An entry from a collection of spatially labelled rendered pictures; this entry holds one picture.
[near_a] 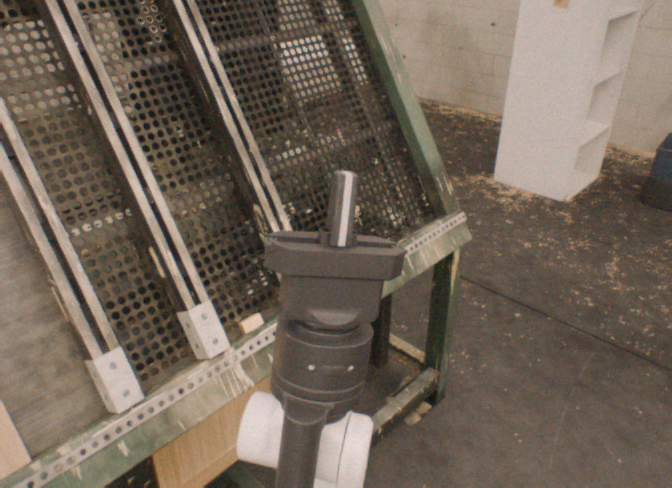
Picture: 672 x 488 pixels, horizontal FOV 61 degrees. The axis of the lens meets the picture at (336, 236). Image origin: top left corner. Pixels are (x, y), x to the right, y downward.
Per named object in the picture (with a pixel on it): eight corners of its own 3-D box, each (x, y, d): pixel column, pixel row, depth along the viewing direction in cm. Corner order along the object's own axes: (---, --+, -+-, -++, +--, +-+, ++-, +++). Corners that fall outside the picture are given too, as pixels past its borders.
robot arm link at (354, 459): (376, 403, 55) (364, 479, 63) (287, 383, 56) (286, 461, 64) (364, 463, 49) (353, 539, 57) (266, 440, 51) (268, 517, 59)
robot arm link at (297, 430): (373, 352, 56) (357, 450, 59) (269, 330, 58) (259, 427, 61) (356, 415, 45) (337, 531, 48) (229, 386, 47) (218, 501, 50)
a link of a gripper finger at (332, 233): (351, 176, 46) (341, 248, 48) (342, 169, 49) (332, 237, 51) (332, 174, 46) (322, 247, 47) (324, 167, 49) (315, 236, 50)
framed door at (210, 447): (162, 509, 173) (166, 514, 172) (130, 375, 146) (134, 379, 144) (359, 361, 230) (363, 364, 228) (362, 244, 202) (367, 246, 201)
